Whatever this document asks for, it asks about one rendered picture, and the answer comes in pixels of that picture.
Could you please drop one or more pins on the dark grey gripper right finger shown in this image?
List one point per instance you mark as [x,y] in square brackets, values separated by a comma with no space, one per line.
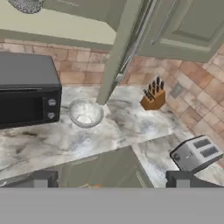
[178,178]

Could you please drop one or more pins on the silver toaster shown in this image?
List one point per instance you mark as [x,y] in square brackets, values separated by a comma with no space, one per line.
[195,153]

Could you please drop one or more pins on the open sage green cabinet door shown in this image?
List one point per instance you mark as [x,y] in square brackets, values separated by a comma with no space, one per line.
[121,49]

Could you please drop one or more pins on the sage green wall cabinet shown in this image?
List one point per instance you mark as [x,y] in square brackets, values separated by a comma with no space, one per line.
[58,23]

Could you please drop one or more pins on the clear glass bowl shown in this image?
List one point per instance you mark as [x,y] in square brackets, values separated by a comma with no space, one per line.
[85,114]

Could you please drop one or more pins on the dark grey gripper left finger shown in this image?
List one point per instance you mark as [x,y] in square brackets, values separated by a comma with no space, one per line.
[46,178]

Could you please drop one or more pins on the sage green base cabinet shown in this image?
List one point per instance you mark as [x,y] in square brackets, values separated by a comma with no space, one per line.
[102,170]

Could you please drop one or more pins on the wooden knife block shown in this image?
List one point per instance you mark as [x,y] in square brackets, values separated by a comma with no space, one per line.
[153,96]

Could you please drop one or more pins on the grey wall outlet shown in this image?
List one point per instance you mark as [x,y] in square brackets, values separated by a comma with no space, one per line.
[176,90]

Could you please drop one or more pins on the metal mesh tea strainer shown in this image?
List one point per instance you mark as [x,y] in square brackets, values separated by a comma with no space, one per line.
[26,5]

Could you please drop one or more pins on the black toaster oven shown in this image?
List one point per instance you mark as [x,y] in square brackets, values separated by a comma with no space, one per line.
[27,90]

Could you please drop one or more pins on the closed sage green cabinet door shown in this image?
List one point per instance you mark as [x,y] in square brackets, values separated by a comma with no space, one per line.
[189,26]

